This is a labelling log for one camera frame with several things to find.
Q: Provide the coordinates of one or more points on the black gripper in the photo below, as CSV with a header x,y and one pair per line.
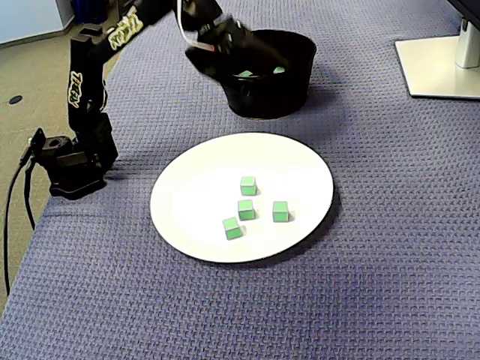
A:
x,y
235,37

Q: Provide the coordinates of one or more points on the green cube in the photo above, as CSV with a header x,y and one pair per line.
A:
x,y
279,69
246,210
232,228
248,186
246,73
280,212

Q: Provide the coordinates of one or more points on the black robot arm with stickers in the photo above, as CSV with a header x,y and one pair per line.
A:
x,y
90,131

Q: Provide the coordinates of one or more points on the white round plate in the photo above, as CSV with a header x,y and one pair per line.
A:
x,y
296,180

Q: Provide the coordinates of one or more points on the black round bowl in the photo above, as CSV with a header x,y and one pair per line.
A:
x,y
262,93

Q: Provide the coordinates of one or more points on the dark chair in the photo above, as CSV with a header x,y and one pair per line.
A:
x,y
123,5

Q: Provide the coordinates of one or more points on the blue bin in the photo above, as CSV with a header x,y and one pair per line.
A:
x,y
86,9

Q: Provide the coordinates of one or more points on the white monitor stand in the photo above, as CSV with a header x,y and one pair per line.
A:
x,y
431,63

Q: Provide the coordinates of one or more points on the black monitor screen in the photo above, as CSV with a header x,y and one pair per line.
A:
x,y
470,7

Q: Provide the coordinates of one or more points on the black controller board holder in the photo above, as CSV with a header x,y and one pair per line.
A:
x,y
37,140

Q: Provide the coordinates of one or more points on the blue textured table cloth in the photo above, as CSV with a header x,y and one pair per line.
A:
x,y
375,262

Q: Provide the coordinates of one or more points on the black floor socket cover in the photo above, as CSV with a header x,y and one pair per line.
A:
x,y
15,99

